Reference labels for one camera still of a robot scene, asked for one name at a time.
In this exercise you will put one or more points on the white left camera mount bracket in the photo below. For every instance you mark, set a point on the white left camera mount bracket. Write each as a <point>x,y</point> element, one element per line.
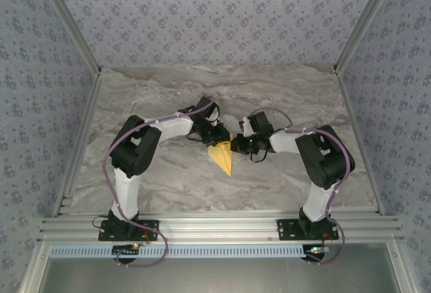
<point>213,119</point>

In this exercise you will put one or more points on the white right camera mount bracket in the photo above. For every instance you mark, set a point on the white right camera mount bracket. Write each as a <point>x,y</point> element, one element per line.
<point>246,126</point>

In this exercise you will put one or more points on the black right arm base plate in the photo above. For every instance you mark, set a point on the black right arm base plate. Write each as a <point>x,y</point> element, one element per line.
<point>286,229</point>

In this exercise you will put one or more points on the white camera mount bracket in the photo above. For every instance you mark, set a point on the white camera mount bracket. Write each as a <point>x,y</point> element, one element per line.
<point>246,126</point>
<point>213,119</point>

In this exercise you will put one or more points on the aluminium lower frame bar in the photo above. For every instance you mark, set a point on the aluminium lower frame bar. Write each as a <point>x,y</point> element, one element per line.
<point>399,269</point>
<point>33,269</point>

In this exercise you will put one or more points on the aluminium side rail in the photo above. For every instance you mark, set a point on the aluminium side rail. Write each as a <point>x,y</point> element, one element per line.
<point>85,121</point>
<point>352,121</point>

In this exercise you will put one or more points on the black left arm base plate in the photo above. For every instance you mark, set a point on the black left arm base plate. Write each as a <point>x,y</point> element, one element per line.
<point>151,227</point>

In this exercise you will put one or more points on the grey metal sheet panel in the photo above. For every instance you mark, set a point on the grey metal sheet panel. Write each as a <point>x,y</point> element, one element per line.
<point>215,276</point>

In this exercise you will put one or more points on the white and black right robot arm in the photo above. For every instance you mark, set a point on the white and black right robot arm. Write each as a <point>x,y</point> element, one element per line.
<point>323,158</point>

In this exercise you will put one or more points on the long aluminium base rail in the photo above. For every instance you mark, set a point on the long aluminium base rail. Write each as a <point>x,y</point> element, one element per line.
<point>215,225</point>

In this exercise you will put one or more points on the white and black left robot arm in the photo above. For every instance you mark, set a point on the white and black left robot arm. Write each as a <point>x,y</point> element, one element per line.
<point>134,148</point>

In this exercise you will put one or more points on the small black controller board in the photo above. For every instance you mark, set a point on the small black controller board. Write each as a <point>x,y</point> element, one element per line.
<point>314,251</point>
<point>126,251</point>

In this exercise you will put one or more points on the yellow paper sheet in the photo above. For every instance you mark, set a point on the yellow paper sheet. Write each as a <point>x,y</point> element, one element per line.
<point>223,158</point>

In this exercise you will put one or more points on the aluminium corner post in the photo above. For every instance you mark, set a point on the aluminium corner post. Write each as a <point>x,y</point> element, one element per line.
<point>71,20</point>
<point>365,20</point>

